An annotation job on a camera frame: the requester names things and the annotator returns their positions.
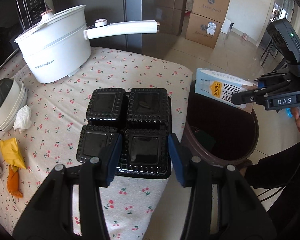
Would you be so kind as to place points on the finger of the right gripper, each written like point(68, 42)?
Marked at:
point(249, 96)
point(273, 80)

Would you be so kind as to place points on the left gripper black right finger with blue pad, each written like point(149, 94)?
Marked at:
point(222, 205)

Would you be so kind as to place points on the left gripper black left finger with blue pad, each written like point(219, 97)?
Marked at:
point(49, 213)

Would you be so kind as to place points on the blue white milk carton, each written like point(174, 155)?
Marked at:
point(221, 86)

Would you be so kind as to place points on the orange peel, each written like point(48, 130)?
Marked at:
point(13, 182)

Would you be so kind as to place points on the yellow snack wrapper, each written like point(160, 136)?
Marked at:
point(11, 153)

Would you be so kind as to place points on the black plastic four-cell tray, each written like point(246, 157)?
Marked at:
point(141, 119)

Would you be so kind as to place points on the dark brown trash bin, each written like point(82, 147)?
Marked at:
point(218, 133)

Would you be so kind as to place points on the cherry print tablecloth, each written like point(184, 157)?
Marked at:
point(58, 114)

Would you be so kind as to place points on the lower cardboard box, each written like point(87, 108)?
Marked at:
point(203, 30)

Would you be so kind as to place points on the cardboard box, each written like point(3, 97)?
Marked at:
point(212, 9)
point(203, 30)

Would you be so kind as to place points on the upper cardboard box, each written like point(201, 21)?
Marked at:
point(212, 9)

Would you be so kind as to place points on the crumpled white tissue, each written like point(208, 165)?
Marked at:
point(23, 119)

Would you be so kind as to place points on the dark green pumpkin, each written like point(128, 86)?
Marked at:
point(5, 87)

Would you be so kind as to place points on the white Royalstar electric pot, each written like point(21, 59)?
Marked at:
point(59, 44)

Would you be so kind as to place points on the black microwave oven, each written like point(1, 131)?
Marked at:
point(21, 13)

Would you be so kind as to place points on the black tracking camera unit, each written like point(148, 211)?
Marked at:
point(285, 39)

